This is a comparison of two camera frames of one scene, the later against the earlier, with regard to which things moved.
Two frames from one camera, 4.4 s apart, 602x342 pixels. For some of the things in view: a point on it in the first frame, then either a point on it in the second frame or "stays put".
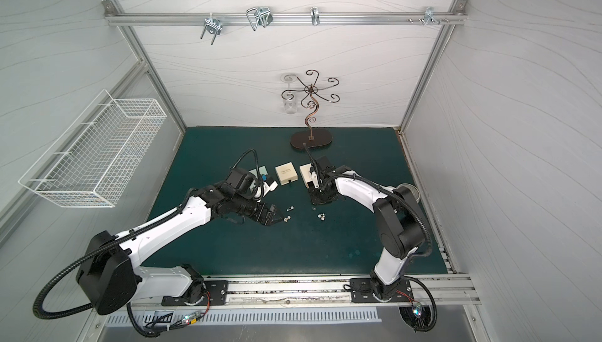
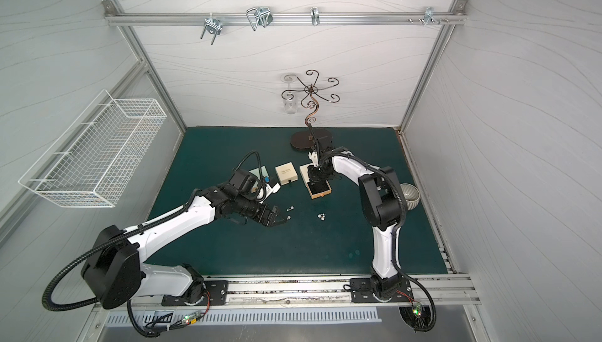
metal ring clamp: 315,16 stays put
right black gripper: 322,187 -> 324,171
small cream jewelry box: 286,172 stays put
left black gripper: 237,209 stays put
